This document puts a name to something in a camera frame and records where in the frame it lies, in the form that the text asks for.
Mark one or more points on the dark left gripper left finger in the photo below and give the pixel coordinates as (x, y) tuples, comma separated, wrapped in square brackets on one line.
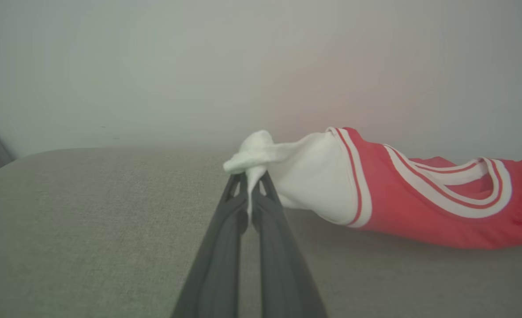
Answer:
[(219, 265)]

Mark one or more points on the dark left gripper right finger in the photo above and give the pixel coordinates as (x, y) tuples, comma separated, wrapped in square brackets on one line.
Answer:
[(283, 274)]

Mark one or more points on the red white-trimmed garment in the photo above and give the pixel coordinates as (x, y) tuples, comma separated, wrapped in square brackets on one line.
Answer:
[(397, 203)]

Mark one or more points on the grey fabric sofa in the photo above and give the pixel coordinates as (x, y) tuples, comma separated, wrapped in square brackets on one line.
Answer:
[(88, 229)]

